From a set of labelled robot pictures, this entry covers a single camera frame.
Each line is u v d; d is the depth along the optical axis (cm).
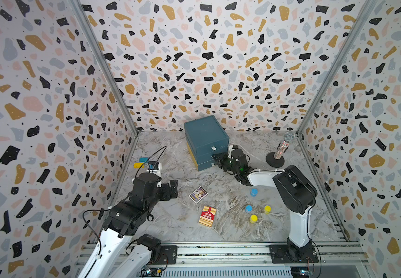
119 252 43
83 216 75
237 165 77
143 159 106
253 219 82
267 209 85
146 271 71
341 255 75
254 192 92
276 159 100
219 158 90
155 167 59
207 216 83
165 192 61
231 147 92
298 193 53
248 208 85
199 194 90
